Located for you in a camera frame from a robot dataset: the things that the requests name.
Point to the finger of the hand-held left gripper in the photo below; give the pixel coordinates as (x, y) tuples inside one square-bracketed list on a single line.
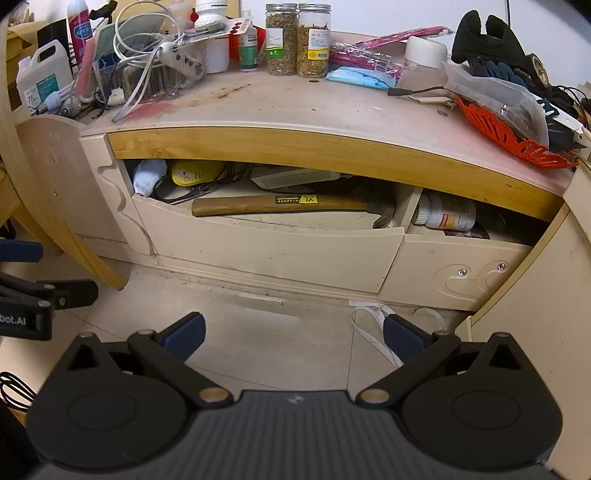
[(21, 251), (74, 293)]

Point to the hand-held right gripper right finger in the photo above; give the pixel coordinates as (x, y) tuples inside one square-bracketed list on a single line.
[(401, 339)]

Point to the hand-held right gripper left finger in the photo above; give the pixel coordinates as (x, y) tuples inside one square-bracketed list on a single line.
[(187, 332)]

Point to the wide beige drawer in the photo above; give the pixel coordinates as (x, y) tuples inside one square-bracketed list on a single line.
[(277, 258)]

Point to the narrow beige drawer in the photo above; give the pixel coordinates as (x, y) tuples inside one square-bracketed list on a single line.
[(438, 272)]

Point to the white pill bottle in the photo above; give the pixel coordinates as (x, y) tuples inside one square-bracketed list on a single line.
[(445, 213)]

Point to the white sock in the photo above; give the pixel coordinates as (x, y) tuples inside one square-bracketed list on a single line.
[(147, 177)]

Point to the beige side cabinet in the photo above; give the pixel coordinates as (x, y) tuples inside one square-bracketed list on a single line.
[(545, 323)]

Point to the yellow plastic device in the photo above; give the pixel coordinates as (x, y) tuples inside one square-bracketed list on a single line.
[(194, 173)]

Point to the white plastic jug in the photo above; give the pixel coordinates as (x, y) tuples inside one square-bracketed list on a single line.
[(44, 78)]

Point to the white flat box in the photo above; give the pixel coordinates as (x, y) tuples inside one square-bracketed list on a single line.
[(295, 177)]

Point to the pink plastic strip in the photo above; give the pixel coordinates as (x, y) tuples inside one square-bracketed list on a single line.
[(87, 64)]

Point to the clear plastic organizer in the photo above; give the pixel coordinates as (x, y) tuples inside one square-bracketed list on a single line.
[(115, 76)]

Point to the red perforated basket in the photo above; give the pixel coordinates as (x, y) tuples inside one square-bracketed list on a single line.
[(508, 143)]

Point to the pink spray can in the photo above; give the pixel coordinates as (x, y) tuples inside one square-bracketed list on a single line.
[(78, 27)]

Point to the white power strip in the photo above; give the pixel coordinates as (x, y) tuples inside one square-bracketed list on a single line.
[(184, 60)]

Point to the clear plastic tray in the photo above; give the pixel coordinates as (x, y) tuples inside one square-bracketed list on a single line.
[(503, 99)]

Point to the blue face mask pack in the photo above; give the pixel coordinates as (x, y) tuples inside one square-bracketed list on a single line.
[(362, 76)]

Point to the dark blue perforated item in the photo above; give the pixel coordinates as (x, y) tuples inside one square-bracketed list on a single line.
[(501, 74)]

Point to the pink striped packet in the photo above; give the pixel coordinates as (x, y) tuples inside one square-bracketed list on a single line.
[(369, 57)]

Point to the green label bottle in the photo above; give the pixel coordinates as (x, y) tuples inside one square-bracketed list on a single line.
[(248, 50)]

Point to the white lid jar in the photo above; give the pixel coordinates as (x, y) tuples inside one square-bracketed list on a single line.
[(425, 50)]

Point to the red round container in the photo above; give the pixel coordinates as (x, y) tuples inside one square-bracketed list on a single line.
[(262, 41)]

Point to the glass jar with green label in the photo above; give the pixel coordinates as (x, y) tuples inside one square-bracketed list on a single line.
[(280, 41)]

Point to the glass jar with yellow label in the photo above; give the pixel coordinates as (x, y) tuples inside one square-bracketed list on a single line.
[(315, 44)]

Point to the blister card with red dots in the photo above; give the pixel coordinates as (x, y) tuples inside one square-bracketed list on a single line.
[(231, 25)]

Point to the black cloth item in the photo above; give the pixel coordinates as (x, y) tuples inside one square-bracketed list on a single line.
[(485, 39)]

